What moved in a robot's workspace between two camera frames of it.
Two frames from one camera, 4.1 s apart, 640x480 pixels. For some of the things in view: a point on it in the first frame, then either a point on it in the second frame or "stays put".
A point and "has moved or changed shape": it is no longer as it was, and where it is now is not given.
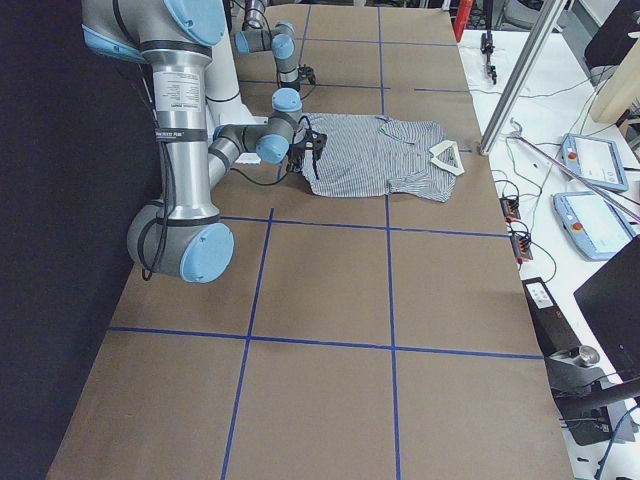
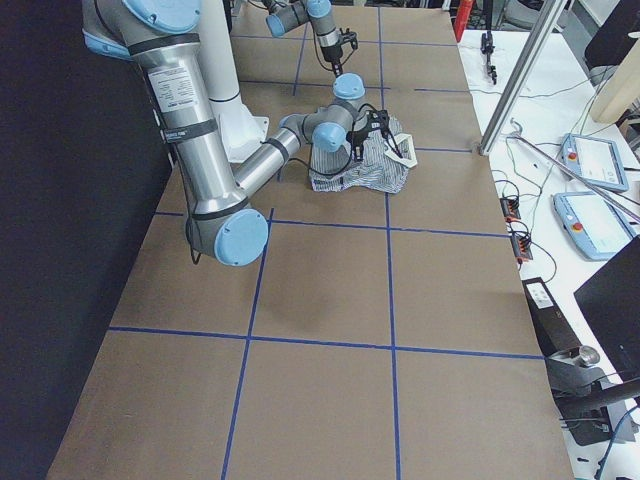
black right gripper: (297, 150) to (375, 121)
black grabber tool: (487, 44) stays put
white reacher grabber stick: (516, 135) stays put
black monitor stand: (585, 399) stays put
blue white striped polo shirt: (371, 155) has moved or changed shape
